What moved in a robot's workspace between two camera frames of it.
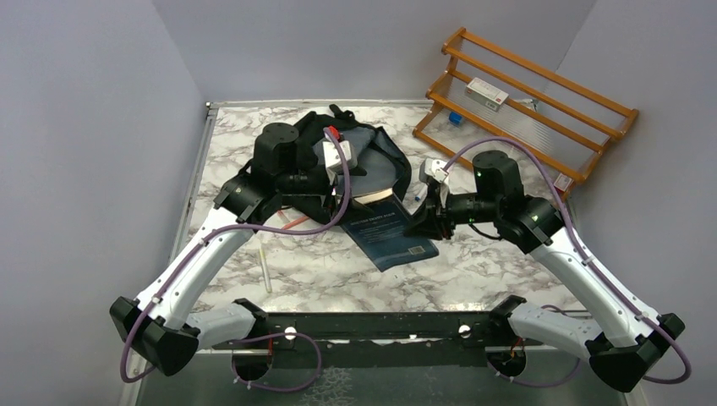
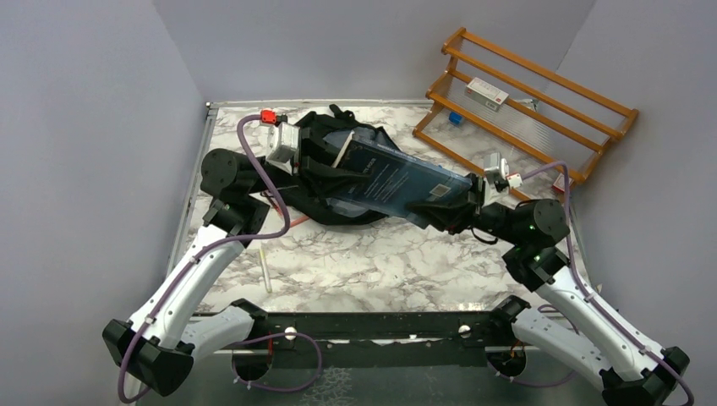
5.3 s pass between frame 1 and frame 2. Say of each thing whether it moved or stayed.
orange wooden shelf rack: stayed
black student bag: stayed
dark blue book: moved
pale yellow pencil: stayed
